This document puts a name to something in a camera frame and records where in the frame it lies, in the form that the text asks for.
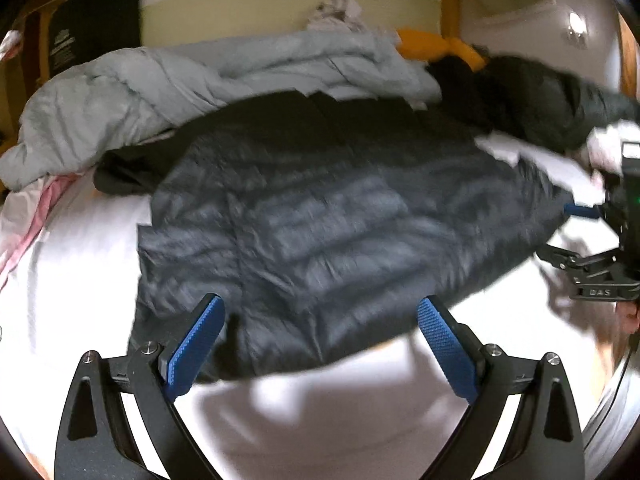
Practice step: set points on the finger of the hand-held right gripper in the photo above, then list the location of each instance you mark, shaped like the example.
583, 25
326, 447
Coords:
562, 259
580, 211

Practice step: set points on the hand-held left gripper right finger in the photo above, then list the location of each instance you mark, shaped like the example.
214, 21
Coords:
447, 350

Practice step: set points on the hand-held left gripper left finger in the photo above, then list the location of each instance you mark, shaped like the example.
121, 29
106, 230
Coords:
195, 345

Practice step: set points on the dark navy puffer jacket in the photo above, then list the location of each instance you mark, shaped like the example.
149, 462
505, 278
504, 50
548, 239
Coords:
320, 220

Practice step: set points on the person's right hand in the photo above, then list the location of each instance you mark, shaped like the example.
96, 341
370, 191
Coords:
629, 315

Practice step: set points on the white pillow with pink print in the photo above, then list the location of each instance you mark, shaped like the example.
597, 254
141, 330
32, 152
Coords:
605, 145

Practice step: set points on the dark green hooded jacket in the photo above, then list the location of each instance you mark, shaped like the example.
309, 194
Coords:
540, 95

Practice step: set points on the grey printed bed sheet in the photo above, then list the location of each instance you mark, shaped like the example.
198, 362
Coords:
320, 420

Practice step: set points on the pink blanket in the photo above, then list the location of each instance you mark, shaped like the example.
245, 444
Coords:
30, 220

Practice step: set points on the orange garment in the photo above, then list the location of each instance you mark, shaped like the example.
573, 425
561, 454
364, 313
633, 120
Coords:
425, 42

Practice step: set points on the light blue duvet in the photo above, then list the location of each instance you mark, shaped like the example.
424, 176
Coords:
150, 90

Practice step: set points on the white crumpled cloth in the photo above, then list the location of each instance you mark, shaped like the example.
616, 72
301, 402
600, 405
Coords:
335, 10

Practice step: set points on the black hanging garment bag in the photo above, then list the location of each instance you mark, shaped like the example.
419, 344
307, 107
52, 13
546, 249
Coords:
95, 20

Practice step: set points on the white and red hanging cloth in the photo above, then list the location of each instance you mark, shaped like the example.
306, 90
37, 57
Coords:
10, 42

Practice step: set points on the wall light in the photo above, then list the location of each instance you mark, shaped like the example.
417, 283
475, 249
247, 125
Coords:
576, 25

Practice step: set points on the wooden bunk bed frame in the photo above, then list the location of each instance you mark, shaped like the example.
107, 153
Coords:
450, 5

